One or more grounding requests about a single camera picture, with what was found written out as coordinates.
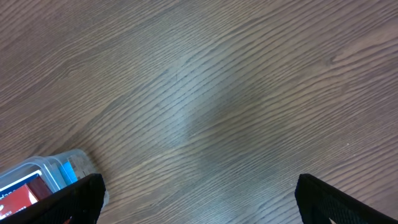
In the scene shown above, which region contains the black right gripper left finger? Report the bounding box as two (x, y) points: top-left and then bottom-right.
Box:
(1, 174), (106, 224)

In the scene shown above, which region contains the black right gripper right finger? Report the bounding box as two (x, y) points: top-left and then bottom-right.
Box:
(295, 174), (397, 224)

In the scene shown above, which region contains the blue VapoDrops box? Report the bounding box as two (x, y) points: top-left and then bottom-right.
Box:
(58, 162), (78, 185)

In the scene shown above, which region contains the red medicine box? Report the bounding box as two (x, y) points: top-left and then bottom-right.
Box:
(0, 175), (53, 220)

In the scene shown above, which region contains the clear plastic container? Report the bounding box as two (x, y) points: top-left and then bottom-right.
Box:
(0, 148), (110, 208)

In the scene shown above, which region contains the white Hansaplast box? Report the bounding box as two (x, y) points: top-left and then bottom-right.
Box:
(1, 170), (42, 200)

